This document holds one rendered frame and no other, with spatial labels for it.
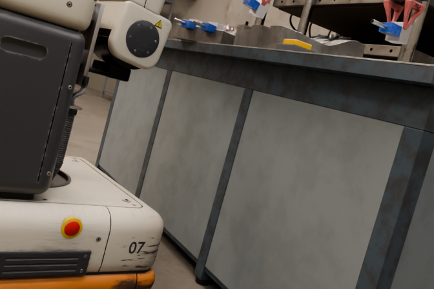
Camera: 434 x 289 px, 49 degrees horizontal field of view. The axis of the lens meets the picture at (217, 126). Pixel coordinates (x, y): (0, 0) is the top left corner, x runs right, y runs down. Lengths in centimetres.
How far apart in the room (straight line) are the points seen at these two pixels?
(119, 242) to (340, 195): 56
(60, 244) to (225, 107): 75
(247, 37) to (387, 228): 86
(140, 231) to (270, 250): 36
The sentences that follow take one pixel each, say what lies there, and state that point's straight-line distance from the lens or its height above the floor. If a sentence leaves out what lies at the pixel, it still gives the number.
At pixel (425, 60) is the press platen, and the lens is 233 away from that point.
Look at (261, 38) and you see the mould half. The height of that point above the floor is 84.
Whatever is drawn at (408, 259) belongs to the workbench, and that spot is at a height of 39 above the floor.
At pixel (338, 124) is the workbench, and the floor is 64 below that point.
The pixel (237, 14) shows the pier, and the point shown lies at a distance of 647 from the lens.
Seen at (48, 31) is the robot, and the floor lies 67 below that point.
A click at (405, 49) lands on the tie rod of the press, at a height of 101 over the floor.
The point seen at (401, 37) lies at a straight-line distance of 142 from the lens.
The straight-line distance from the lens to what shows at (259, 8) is 166.
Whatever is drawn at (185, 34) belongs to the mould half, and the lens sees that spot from 188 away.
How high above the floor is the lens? 64
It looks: 4 degrees down
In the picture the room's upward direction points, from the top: 15 degrees clockwise
